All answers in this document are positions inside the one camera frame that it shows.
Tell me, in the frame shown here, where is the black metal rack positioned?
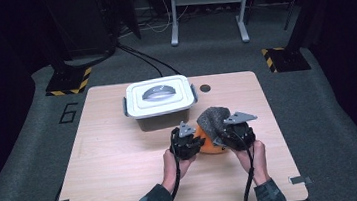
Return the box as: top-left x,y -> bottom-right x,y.
245,0 -> 312,36

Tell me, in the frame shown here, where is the white floor cable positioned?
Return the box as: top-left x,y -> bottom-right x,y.
145,0 -> 192,35

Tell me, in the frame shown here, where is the grey fuzzy towel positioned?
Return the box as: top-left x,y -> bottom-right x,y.
194,104 -> 236,150

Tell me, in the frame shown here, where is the person's right hand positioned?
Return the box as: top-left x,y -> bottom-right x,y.
230,138 -> 272,190

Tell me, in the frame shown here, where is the left hand-held gripper cable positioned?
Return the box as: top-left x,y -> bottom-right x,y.
163,130 -> 186,201

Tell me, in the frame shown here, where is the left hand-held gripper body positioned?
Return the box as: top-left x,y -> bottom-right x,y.
167,119 -> 201,163

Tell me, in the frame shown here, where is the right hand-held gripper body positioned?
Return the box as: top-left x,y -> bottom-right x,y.
216,108 -> 262,154

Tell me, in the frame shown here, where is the round table grommet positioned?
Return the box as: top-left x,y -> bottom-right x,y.
199,83 -> 213,94

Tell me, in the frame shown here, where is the orange plush toy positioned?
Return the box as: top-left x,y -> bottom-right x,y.
192,122 -> 230,157

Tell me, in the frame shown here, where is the right hand-held gripper cable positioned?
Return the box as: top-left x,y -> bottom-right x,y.
234,129 -> 262,201

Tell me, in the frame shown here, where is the black floor cable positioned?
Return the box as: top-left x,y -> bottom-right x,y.
116,41 -> 164,82
119,38 -> 184,82

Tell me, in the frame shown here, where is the black equipment cabinet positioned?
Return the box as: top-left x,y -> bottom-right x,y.
42,0 -> 145,72

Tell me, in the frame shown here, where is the hand-held gripper cable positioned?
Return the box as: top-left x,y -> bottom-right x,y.
234,129 -> 262,201
163,130 -> 186,201

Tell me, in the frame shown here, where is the white container lid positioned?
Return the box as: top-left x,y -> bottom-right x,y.
123,73 -> 199,121

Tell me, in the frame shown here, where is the clear grey storage box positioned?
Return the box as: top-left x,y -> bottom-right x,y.
120,83 -> 202,135

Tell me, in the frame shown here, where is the person's left hand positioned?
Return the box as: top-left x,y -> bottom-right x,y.
157,145 -> 201,195

